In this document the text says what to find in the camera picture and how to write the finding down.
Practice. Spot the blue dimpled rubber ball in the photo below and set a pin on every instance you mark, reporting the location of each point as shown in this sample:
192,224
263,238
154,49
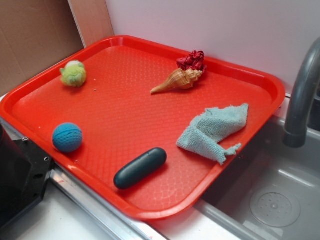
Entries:
67,137

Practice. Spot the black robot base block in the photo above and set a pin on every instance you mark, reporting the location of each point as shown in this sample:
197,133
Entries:
24,173

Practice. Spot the dark teal capsule case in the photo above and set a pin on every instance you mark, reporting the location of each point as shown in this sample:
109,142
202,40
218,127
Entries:
140,168

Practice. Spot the tan conch seashell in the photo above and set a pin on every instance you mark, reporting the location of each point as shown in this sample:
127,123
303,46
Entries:
178,79

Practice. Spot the grey toy sink faucet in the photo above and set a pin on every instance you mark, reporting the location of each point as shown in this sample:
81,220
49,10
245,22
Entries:
304,106

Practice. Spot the crumpled red fabric ball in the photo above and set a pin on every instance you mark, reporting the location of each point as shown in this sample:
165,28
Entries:
194,61

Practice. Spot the brown cardboard panel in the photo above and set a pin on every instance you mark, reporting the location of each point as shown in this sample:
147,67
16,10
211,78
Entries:
37,34

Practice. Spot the light blue microfiber cloth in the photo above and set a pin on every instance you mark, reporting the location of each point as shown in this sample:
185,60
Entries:
207,130

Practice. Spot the green plush frog toy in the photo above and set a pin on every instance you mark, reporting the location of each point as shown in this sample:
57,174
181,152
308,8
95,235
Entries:
73,74

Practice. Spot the grey plastic sink basin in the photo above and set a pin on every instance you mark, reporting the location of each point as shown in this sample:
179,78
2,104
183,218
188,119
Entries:
269,192

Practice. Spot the red plastic tray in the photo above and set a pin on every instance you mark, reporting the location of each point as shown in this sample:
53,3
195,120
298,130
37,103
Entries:
120,120

